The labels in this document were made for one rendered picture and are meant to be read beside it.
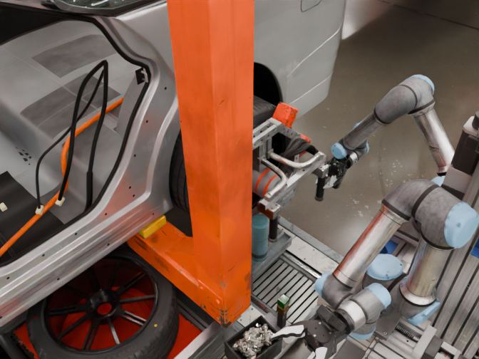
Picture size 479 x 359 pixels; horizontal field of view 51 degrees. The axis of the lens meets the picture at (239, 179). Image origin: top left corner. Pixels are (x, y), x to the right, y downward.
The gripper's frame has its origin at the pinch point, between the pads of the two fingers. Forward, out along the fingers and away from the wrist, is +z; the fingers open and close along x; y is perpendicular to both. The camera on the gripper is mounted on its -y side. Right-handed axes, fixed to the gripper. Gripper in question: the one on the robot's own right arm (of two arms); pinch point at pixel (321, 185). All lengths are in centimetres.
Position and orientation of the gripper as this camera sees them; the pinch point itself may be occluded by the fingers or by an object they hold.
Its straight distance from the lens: 236.1
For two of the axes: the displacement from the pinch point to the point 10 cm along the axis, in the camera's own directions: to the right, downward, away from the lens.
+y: -0.1, -7.3, -6.8
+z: -6.8, 5.1, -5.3
